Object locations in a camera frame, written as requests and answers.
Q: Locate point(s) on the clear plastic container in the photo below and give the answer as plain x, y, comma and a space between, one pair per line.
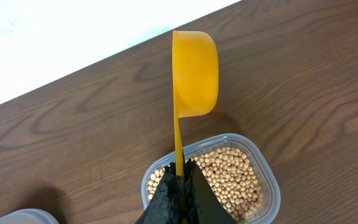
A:
271, 200

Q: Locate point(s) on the soybeans pile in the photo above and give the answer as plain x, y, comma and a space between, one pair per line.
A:
232, 179

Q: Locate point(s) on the pale yellow bowl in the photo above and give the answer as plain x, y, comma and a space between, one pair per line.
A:
29, 216

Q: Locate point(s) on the yellow plastic measuring scoop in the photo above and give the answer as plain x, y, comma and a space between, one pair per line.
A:
195, 74

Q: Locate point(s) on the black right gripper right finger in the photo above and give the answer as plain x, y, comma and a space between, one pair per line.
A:
202, 206

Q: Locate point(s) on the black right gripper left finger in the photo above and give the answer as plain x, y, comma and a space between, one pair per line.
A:
165, 205

